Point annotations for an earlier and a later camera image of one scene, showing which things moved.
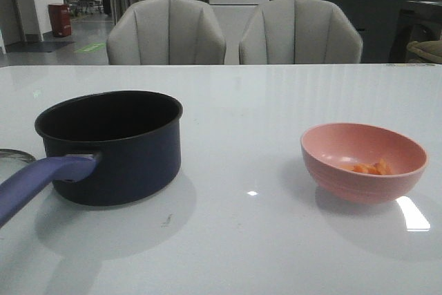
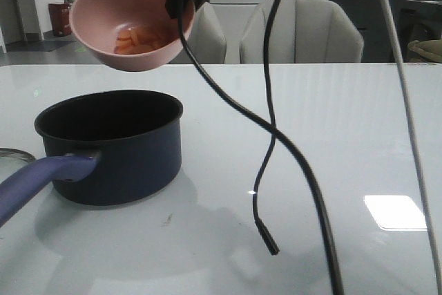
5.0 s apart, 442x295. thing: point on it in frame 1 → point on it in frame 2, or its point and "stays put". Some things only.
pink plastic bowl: x=362 y=164 → x=125 y=23
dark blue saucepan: x=101 y=149 stays put
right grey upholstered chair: x=295 y=30 stays put
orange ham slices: x=379 y=167 → x=128 y=42
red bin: x=61 y=19 stays put
